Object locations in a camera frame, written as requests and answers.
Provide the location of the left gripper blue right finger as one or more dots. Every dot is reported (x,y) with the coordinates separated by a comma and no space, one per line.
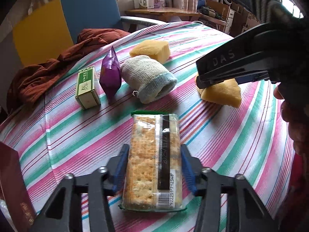
(192,172)

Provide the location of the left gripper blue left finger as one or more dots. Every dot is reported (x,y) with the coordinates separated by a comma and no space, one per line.
(117,170)

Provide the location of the cracker packet black label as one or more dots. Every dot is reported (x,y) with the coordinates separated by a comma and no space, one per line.
(153,181)

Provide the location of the yellow sponge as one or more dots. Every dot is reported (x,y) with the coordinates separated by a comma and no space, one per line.
(224,93)
(155,49)

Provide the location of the small green white box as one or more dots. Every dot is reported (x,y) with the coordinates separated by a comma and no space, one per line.
(86,88)

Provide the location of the purple snack packet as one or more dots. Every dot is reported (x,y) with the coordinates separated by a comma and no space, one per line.
(110,76)

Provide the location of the beige sock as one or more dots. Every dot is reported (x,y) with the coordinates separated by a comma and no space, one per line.
(148,78)

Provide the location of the person right hand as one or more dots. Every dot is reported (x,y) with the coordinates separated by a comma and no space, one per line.
(298,126)

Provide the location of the striped bed sheet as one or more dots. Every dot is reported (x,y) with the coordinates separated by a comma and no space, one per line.
(59,137)

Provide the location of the cluttered shelf cart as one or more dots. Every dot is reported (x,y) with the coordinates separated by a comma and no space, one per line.
(217,14)

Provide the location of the gold lined maroon box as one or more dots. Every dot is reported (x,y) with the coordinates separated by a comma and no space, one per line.
(14,190)

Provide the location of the wooden side table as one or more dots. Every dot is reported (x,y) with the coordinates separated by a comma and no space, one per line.
(165,13)

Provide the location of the rust red blanket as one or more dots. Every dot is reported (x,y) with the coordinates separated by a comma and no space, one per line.
(32,82)

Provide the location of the white boxes on table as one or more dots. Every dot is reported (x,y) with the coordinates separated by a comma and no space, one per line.
(149,4)

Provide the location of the grey yellow blue headboard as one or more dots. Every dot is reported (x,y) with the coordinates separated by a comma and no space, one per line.
(34,31)

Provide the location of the grey bed rail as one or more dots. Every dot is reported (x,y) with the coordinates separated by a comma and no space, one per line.
(135,21)

